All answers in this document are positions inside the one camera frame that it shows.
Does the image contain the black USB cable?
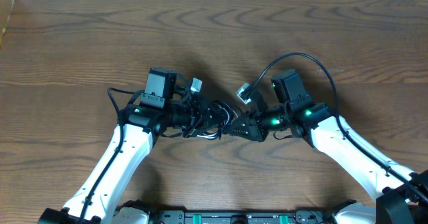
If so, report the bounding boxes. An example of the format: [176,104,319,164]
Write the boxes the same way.
[197,100,243,141]

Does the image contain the white USB cable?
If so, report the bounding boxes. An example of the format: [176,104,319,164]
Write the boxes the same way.
[196,106,235,140]

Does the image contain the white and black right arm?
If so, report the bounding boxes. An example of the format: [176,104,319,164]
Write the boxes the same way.
[227,70,427,223]

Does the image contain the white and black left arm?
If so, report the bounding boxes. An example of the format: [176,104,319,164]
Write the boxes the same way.
[38,92,229,223]

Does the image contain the brown cardboard panel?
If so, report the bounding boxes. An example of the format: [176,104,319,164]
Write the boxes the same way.
[0,0,15,41]

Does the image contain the black right camera cable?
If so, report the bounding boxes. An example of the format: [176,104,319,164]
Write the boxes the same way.
[250,52,428,207]

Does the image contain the black camera cable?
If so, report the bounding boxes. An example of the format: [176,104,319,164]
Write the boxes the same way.
[250,52,428,207]
[78,87,144,223]

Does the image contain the black left camera cable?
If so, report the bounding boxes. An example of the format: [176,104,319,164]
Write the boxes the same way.
[78,87,144,223]

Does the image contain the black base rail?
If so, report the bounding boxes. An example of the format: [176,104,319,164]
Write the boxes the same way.
[116,200,379,224]

